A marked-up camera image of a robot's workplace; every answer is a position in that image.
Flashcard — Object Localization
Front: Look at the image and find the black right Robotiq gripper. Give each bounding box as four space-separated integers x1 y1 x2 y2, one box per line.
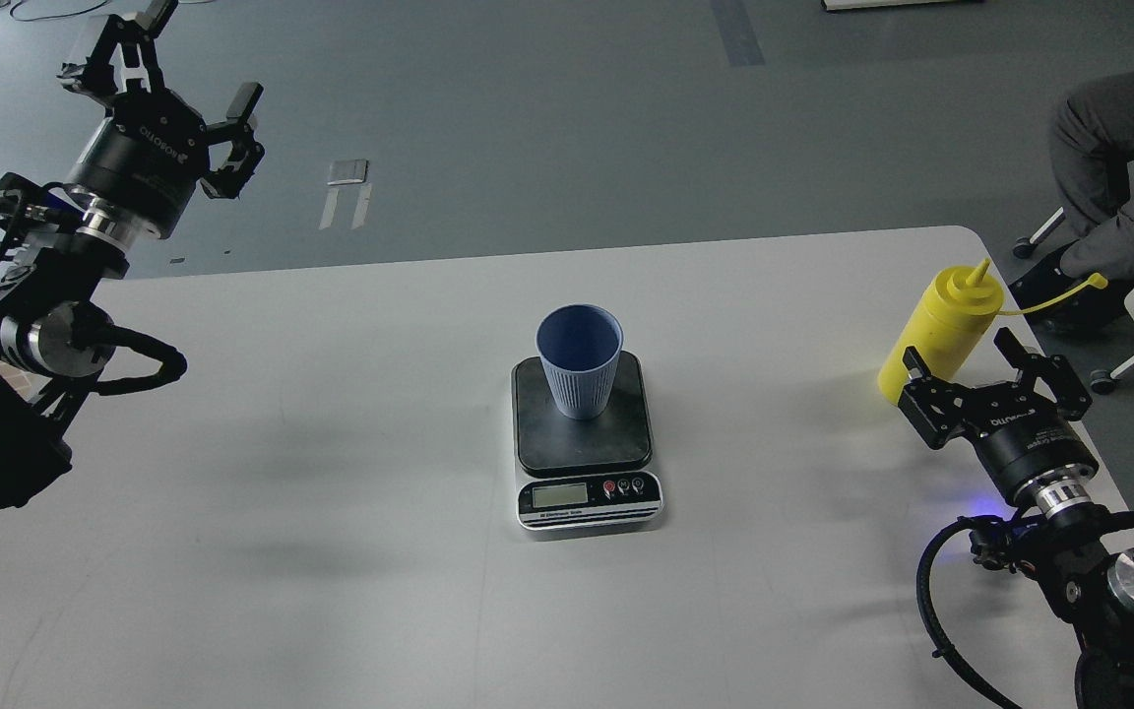
897 328 1100 510

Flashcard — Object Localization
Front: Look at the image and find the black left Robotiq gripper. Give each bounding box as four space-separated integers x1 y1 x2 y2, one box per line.
57 1 265 239

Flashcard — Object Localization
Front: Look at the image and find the yellow squeeze bottle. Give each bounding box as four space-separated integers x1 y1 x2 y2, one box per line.
877 259 1108 405

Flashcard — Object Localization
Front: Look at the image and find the blue ribbed plastic cup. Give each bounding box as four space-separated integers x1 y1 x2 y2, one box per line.
535 302 625 420

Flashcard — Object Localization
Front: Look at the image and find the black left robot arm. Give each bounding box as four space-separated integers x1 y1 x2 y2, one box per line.
0 1 265 510

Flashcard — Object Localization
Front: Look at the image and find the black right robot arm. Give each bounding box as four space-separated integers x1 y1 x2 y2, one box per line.
897 329 1134 708

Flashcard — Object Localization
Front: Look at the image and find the black digital kitchen scale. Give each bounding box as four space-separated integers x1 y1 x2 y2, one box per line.
510 351 665 535

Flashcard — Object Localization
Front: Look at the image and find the grey floor plate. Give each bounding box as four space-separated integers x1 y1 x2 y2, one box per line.
327 159 369 187

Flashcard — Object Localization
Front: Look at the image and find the seated person in grey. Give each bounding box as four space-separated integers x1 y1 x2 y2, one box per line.
1012 71 1134 337

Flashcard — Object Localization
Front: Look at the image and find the black cable on floor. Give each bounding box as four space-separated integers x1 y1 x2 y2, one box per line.
0 0 110 26

